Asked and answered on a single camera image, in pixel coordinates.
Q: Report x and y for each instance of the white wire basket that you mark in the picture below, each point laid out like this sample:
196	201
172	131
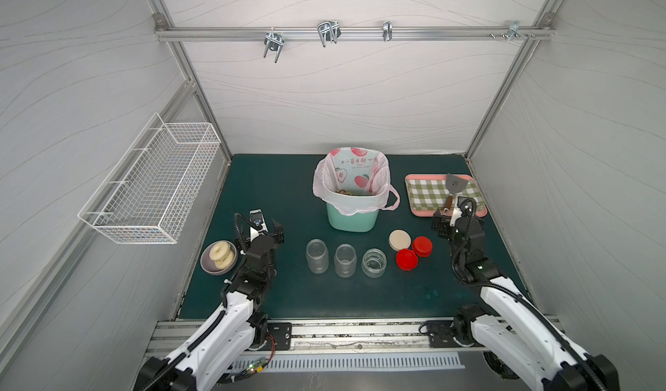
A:
149	193

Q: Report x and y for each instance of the pile of peanuts in bin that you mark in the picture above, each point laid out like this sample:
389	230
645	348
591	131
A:
357	192

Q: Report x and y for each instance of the steel spatula wooden handle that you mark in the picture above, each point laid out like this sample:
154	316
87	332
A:
454	185

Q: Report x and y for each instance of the metal hook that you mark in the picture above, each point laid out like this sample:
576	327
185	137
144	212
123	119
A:
387	31
513	34
274	43
328	31

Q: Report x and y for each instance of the aluminium crossbar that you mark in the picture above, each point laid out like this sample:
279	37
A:
348	34

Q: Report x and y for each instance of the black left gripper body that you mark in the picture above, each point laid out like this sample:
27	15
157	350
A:
265	235

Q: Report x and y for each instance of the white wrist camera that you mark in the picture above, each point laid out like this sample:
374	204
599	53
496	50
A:
456	214
257	220

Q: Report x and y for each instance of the white slotted cable duct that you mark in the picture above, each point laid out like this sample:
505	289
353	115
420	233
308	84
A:
398	362

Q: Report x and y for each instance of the mint green trash bin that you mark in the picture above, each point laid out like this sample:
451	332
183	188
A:
357	223

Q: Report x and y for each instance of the beige jar lid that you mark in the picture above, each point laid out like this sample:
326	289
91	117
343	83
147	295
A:
399	240

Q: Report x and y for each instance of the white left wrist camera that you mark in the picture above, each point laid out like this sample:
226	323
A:
257	220

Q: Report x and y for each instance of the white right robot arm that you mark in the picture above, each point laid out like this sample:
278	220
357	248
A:
519	337

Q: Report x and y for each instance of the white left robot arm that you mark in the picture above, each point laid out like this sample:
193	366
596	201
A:
235	326

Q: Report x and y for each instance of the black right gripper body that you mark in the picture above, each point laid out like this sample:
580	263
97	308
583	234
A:
448	224

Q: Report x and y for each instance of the red jar lid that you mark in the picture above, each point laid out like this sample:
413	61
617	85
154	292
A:
406	260
422	246

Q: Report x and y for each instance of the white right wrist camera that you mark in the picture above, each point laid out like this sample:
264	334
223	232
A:
456	214

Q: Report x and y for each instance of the green white checkered cloth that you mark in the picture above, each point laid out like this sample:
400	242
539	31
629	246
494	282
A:
426	193

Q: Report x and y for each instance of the pink plastic tray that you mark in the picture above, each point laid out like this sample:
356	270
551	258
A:
421	213

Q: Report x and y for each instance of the pink white plastic bin bag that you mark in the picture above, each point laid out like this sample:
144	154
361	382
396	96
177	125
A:
355	167

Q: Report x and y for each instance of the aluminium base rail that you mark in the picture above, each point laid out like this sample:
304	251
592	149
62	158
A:
324	336

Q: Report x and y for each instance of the grey bowl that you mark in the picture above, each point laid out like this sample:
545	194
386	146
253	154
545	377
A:
207	265

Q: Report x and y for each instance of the glass peanut jar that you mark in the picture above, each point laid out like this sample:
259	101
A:
374	263

